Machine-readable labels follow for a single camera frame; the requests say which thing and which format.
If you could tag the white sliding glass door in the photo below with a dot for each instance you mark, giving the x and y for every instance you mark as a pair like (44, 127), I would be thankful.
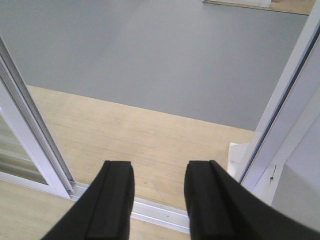
(29, 156)

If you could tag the distant white framed platform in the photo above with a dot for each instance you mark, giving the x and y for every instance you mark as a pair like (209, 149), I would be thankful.
(303, 7)

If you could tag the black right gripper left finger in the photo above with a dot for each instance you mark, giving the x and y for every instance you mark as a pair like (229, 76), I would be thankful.
(103, 212)

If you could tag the white bottom door track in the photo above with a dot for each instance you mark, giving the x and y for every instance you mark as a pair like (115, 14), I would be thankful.
(161, 215)

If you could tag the light wooden platform board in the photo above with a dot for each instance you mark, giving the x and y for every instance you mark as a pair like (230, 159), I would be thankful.
(89, 131)

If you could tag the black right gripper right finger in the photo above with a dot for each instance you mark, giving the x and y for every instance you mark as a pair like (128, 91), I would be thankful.
(219, 208)

